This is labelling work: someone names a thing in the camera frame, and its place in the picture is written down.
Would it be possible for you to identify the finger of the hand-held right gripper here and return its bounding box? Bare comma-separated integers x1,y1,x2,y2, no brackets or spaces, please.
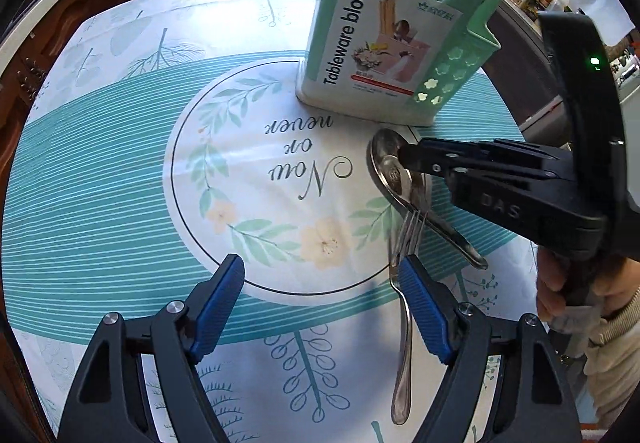
399,137,572,170
403,156,552,181

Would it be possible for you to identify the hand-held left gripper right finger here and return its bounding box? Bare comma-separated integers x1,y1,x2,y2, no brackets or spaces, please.
400,255,583,443

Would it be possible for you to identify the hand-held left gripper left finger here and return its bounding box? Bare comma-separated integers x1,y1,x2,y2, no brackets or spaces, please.
59,254,246,443

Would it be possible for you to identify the metal fork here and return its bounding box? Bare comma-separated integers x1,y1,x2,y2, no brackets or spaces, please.
389,209,430,425

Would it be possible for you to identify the metal spoon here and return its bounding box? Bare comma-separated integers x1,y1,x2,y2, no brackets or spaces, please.
367,127,490,270

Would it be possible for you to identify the green plastic utensil holder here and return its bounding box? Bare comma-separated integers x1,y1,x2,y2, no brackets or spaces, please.
295,0,502,127

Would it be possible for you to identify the person's right forearm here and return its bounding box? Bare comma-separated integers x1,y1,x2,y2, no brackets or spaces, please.
582,288,640,420

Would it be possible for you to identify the person's right hand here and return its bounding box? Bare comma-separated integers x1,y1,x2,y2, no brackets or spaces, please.
536,253,640,331

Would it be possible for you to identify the white appliance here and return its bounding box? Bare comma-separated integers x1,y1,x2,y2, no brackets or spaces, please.
517,95,572,145

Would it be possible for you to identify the teal and white printed tablecloth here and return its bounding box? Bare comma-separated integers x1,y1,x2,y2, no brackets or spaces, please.
2,0,551,443

